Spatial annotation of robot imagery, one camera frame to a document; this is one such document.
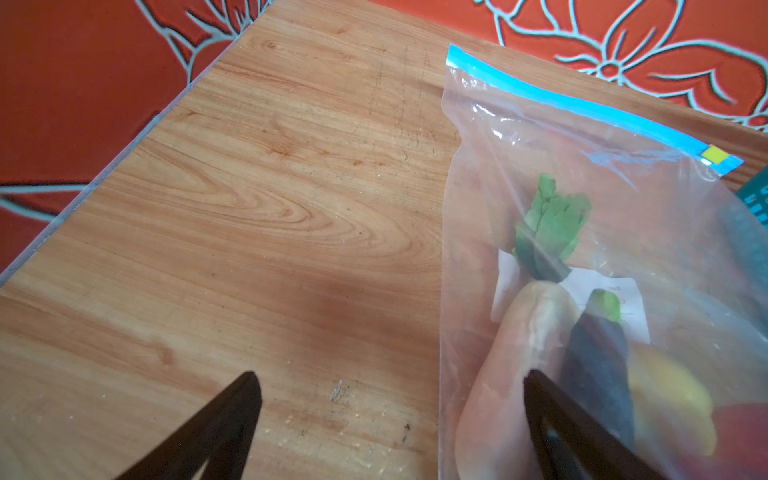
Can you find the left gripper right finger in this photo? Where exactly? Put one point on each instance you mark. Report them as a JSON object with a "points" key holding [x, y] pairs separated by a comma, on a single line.
{"points": [[567, 438]]}

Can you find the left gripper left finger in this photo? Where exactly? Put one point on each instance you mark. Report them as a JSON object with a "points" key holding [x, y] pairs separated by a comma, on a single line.
{"points": [[216, 441]]}

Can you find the yellow potato toy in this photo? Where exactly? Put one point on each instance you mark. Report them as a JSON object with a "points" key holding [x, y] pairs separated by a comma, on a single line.
{"points": [[672, 407]]}

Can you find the dark eggplant toy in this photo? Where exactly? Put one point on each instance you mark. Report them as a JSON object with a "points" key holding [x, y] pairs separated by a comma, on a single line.
{"points": [[595, 366]]}

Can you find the white radish toy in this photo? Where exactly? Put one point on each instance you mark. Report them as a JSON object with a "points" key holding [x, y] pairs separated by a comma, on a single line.
{"points": [[492, 439]]}

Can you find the red apple toy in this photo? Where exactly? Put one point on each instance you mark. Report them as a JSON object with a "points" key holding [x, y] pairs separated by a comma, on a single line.
{"points": [[741, 450]]}

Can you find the clear zip top bag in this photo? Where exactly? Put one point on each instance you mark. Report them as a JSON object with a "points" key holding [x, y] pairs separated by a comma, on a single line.
{"points": [[685, 256]]}

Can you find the teal plastic basket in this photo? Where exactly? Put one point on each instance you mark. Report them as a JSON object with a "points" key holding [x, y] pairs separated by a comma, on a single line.
{"points": [[754, 193]]}

